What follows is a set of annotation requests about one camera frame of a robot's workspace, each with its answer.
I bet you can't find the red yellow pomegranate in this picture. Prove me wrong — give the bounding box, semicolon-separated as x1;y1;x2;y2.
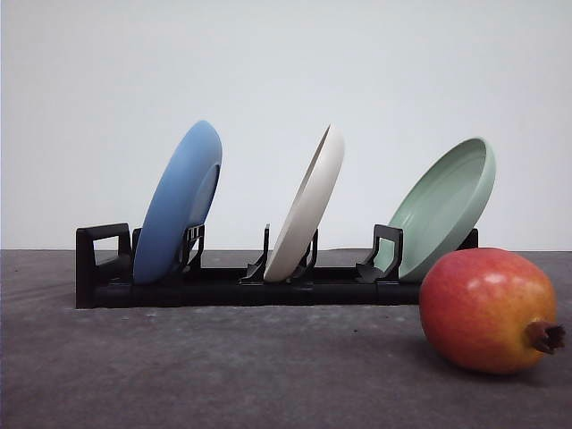
419;248;566;374

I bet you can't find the green plate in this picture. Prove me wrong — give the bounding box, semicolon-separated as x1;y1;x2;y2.
376;137;497;280

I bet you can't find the blue plate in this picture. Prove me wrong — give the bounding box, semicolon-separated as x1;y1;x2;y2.
133;121;223;285

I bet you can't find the white plate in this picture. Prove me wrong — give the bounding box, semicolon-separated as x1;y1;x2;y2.
265;124;345;282

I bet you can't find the black plate rack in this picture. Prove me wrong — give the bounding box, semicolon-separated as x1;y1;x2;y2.
76;223;479;308

